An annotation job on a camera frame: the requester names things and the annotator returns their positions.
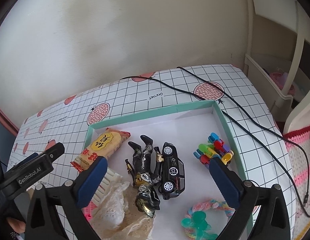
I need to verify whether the rice cracker snack packet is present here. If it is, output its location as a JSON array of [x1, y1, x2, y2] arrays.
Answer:
[[70, 128, 131, 172]]

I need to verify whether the teal white shallow box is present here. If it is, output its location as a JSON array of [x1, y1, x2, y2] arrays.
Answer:
[[84, 101, 246, 239]]

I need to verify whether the colourful plastic block toy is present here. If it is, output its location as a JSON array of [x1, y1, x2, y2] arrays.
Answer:
[[193, 133, 234, 169]]

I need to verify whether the pink hair roller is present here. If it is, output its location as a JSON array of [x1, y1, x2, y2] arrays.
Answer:
[[82, 202, 97, 222]]

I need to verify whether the cream lace cloth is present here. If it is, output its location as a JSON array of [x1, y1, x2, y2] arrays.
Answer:
[[90, 180, 154, 239]]

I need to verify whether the white plastic hair claw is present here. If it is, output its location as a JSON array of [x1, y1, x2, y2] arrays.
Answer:
[[92, 168, 122, 206]]

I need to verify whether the pomegranate grid tablecloth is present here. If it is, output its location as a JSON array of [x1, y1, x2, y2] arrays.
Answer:
[[8, 64, 296, 225]]

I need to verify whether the black cable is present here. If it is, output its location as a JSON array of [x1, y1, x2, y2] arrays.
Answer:
[[120, 66, 310, 218]]

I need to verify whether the black toy car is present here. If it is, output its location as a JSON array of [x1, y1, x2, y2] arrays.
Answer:
[[158, 142, 185, 200]]

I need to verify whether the pink crochet blanket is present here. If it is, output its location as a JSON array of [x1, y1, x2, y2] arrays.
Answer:
[[284, 126, 310, 239]]

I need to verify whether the pastel rainbow braided rope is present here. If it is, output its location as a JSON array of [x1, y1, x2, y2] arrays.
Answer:
[[183, 198, 236, 240]]

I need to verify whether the person's left hand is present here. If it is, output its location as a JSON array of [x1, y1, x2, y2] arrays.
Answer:
[[6, 218, 26, 234]]

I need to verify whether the black gold action figure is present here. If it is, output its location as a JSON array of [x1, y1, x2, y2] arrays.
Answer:
[[125, 135, 163, 218]]

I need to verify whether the white shelf unit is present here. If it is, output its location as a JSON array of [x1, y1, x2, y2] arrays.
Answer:
[[245, 0, 310, 122]]

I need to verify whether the dark cabinet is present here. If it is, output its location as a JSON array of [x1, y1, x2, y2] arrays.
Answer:
[[0, 110, 18, 179]]

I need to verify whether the teal plastic hair clip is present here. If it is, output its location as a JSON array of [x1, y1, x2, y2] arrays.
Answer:
[[180, 211, 218, 240]]

